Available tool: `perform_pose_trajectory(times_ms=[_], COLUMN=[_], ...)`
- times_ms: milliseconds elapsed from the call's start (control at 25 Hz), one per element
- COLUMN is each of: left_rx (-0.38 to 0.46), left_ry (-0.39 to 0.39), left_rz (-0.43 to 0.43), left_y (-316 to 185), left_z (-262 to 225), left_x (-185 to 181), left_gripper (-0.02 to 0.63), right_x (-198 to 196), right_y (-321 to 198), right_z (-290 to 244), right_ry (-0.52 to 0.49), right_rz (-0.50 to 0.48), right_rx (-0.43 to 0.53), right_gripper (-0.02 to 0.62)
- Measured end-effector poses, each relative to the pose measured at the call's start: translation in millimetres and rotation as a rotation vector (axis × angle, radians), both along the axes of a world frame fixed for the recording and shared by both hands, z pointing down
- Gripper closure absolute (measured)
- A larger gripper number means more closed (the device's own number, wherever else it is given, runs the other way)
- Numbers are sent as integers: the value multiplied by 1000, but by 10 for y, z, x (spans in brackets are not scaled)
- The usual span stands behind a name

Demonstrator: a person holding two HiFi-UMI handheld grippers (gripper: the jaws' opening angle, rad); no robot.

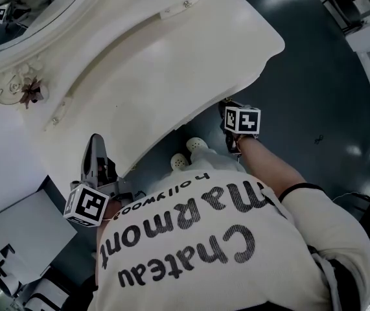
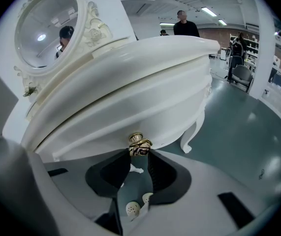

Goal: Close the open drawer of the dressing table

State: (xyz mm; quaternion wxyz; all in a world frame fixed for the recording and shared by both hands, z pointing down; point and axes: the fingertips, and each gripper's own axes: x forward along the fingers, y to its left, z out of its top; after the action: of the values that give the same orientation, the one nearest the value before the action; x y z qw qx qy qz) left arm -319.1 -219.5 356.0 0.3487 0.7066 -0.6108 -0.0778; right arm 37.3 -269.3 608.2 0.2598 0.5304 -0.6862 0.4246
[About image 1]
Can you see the cream printed shirt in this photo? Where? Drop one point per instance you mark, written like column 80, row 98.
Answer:
column 204, row 254

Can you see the white trousers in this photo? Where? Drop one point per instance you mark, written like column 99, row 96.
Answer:
column 210, row 160

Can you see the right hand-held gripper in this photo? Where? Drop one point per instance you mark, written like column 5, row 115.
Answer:
column 244, row 122

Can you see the grey flat board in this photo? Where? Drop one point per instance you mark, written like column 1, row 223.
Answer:
column 26, row 232

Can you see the person's left forearm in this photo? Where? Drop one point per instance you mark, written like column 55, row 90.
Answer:
column 102, row 235

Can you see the dried brown flower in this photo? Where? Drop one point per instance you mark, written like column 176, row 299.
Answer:
column 31, row 91

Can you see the person's right forearm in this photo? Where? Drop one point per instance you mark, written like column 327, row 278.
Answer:
column 262, row 164

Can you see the mirror with white ornate frame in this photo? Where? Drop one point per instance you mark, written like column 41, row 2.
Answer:
column 16, row 18

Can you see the small black floor loop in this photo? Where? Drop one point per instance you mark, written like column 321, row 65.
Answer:
column 319, row 139

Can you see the white ornate dressing table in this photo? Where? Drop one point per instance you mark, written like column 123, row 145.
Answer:
column 155, row 60

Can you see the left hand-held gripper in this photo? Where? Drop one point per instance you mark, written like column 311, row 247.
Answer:
column 87, row 206

